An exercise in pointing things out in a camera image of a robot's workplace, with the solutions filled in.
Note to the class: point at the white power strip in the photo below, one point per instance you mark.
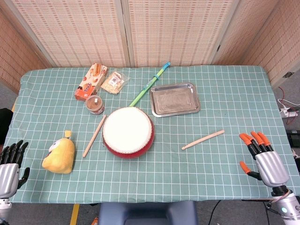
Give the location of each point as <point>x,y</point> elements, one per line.
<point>289,113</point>

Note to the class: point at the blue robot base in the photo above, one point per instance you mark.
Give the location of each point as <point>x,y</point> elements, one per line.
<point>147,214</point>

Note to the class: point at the black box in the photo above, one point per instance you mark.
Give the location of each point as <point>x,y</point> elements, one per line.
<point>294,138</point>

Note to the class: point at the rectangular metal tray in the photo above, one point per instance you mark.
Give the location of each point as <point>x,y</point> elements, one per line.
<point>175,99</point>

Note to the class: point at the green checkered tablecloth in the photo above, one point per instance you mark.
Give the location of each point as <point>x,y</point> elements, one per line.
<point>211,168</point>

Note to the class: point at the bamboo folding screen panel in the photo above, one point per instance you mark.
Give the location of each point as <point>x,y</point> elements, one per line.
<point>14,51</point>
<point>178,32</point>
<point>269,35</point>
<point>77,32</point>

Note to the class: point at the round brown plastic jar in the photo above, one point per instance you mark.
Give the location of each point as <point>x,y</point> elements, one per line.
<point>95,104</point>

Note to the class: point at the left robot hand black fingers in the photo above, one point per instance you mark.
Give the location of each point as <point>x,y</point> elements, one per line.
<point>8,178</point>

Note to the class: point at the wooden drumstick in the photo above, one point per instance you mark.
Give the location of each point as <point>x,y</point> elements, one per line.
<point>202,140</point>
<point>94,136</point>

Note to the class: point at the clear snack bag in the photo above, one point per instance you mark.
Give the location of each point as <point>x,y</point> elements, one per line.
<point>113,82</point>

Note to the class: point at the red drum white skin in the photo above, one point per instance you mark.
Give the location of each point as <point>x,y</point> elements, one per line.
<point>127,131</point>

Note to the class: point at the green blue toy flute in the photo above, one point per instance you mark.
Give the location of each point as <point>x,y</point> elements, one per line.
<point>150,84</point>

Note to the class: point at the yellow floor tape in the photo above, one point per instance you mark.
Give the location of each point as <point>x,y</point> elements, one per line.
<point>75,214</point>

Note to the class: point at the yellow plush toy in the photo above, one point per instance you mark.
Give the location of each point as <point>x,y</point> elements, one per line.
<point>59,157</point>

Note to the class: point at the black object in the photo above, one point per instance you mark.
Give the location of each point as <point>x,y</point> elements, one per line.
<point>5,126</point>

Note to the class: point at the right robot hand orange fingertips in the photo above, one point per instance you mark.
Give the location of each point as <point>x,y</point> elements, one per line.
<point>272,166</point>

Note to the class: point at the orange biscuit box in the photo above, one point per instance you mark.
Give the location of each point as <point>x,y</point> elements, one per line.
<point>90,82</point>

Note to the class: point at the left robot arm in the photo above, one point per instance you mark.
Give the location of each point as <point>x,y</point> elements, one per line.
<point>3,207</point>

